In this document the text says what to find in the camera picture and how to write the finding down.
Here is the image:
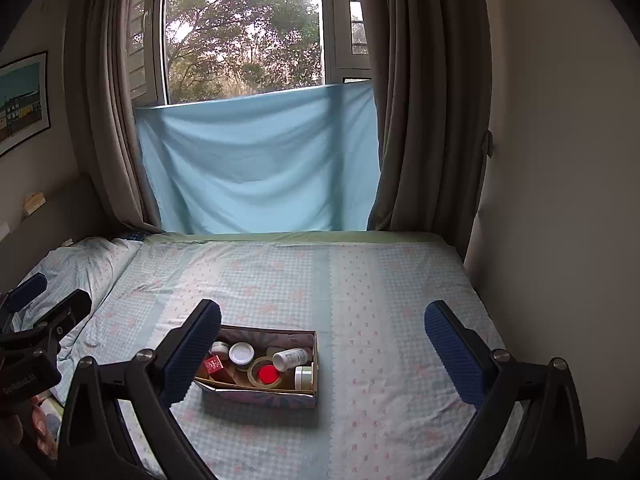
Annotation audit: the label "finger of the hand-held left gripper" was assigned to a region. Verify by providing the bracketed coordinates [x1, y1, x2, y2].
[0, 272, 49, 331]
[0, 288, 93, 357]

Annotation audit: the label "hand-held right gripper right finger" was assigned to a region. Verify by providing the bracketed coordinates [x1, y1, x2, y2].
[424, 300, 587, 480]

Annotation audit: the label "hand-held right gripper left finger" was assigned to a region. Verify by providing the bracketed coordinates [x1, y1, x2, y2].
[57, 298, 222, 480]

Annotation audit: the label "red carton box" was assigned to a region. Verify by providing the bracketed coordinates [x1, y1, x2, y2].
[202, 354, 227, 381]

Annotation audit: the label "yellowish clear tape roll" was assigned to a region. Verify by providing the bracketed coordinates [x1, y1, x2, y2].
[248, 356, 284, 390]

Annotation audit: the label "brown cardboard box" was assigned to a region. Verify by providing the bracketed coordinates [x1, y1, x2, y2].
[192, 324, 320, 409]

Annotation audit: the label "white jar with dark lid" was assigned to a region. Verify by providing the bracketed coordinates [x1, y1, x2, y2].
[272, 347, 309, 372]

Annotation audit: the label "person's left hand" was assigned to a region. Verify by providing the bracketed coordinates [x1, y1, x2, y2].
[27, 395, 60, 461]

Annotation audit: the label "bow print pillow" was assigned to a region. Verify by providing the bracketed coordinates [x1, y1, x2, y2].
[10, 236, 143, 406]

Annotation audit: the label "checked bow print bedsheet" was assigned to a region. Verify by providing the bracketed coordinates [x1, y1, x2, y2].
[55, 240, 526, 480]

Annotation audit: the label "grey headboard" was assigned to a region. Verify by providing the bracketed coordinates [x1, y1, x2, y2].
[0, 175, 146, 293]

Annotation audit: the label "green under sheet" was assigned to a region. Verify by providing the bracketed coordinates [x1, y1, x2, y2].
[142, 230, 446, 247]

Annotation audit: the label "brown curtain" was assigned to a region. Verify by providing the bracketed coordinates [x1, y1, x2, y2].
[367, 0, 493, 261]
[65, 0, 168, 233]

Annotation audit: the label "light blue cloth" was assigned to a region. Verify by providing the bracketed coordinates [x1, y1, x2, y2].
[135, 81, 381, 235]

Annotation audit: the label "trees outside window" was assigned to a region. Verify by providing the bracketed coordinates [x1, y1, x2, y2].
[165, 0, 323, 102]

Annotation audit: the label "framed wall poster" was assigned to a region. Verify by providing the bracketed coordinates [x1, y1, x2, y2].
[0, 51, 51, 157]

